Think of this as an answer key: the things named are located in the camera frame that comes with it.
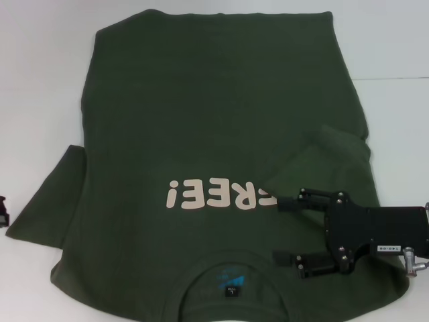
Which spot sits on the dark green FREE t-shirt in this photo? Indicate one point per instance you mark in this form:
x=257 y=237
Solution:
x=214 y=100

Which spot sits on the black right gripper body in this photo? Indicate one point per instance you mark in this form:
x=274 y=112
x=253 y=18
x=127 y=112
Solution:
x=385 y=228

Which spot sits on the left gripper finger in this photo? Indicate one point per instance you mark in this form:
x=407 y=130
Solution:
x=3 y=209

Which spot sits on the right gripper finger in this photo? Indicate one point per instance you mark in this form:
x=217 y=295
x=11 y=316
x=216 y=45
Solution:
x=287 y=204
x=318 y=266

